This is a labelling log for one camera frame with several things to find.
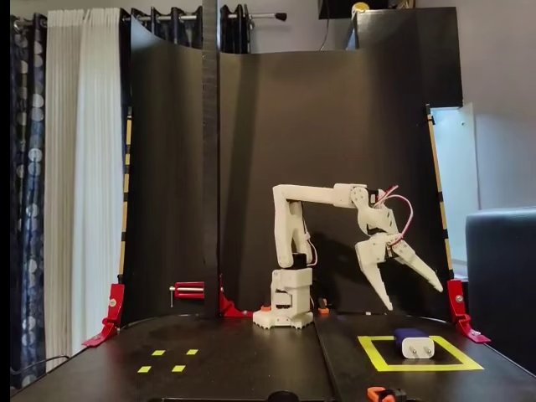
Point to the white moving gripper finger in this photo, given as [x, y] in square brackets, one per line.
[421, 268]

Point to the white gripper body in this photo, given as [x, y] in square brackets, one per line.
[378, 249]

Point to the white fixed gripper finger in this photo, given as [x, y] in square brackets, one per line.
[372, 270]

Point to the blue white charger block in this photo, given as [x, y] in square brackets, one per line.
[414, 349]

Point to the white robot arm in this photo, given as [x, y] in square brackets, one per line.
[310, 194]

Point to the red corner clamp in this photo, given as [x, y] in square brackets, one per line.
[115, 301]
[457, 301]

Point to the yellow black striped stick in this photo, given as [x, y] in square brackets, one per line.
[126, 184]
[437, 176]

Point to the yellow tape square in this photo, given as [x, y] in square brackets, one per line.
[419, 367]

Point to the orange black spring clamp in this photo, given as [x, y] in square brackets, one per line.
[377, 394]

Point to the black backdrop board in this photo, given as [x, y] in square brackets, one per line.
[335, 125]

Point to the black round knob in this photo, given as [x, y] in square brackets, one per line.
[284, 397]

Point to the red clamp with silver screw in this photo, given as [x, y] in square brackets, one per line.
[188, 293]

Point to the small yellow tape marker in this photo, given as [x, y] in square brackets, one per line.
[158, 352]
[178, 368]
[144, 369]
[192, 352]

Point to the yellow ball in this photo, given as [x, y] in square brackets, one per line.
[360, 7]

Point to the silver curtain rod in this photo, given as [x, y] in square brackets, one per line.
[264, 16]

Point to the white pleated curtain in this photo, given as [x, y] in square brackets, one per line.
[84, 167]

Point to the dark blue patterned curtain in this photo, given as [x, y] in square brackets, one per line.
[27, 167]
[167, 29]

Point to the red bracket clamp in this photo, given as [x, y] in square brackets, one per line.
[229, 307]

